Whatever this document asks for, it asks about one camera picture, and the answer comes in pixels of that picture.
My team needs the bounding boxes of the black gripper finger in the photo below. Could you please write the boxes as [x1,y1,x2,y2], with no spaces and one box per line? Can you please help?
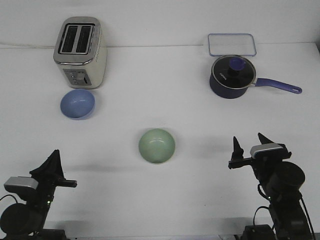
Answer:
[29,149,65,180]
[257,132,272,145]
[231,136,244,162]

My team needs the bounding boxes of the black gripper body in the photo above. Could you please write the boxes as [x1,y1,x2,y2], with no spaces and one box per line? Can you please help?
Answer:
[228,150,292,180]
[32,175,77,208]

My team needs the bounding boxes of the blue bowl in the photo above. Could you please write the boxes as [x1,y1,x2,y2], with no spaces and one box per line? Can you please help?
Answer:
[59,89,96,120]

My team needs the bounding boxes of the green bowl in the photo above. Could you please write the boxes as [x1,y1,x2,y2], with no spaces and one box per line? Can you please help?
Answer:
[138,128,176,164]

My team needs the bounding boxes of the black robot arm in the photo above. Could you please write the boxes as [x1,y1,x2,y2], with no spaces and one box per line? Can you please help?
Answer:
[0,149,77,240]
[228,133,316,240]

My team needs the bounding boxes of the glass pot lid blue knob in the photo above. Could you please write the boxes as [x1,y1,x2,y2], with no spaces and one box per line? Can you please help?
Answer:
[211,55,256,89]

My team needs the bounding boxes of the clear container blue rim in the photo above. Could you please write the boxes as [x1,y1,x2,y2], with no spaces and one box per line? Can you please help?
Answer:
[207,33,257,57]

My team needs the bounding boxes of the cream and steel toaster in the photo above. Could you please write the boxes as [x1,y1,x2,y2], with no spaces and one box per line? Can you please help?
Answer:
[53,16,107,89]

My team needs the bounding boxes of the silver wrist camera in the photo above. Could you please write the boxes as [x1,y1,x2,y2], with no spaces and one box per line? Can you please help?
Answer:
[250,143,285,159]
[4,176,39,190]

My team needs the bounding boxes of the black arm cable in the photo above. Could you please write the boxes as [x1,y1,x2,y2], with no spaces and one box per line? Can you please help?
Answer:
[252,183,316,240]
[0,194,20,208]

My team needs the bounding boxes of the blue saucepan with handle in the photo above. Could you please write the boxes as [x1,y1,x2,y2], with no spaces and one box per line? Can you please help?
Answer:
[209,68,303,99]

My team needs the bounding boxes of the white toaster power cord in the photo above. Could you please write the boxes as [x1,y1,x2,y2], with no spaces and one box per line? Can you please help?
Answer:
[0,43,57,49]

